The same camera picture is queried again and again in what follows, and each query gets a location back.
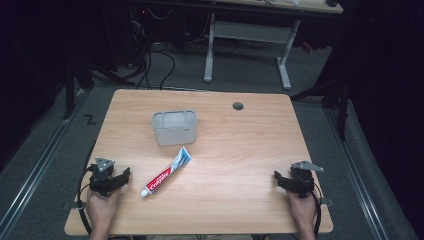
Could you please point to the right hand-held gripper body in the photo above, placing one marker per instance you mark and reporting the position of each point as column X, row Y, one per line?
column 302, row 181

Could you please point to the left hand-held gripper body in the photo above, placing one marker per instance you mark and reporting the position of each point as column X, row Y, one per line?
column 101, row 181

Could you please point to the red and blue toothpaste tube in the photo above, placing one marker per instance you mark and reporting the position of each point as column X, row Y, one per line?
column 163, row 178

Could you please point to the grey plastic toothbrush holder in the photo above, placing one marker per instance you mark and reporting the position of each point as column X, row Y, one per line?
column 175, row 133

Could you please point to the person's left hand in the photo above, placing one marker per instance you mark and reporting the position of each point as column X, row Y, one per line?
column 101, row 210

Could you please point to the person's right hand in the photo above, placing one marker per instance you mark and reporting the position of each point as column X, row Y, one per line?
column 304, row 211

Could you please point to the black metal stand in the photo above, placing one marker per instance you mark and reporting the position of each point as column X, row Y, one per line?
column 69, row 93
column 342, row 106

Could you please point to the metal floor rail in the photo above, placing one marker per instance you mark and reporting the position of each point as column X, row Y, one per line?
column 36, row 168
column 358, row 176

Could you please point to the white desk frame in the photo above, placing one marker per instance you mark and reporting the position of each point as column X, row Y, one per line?
column 253, row 32

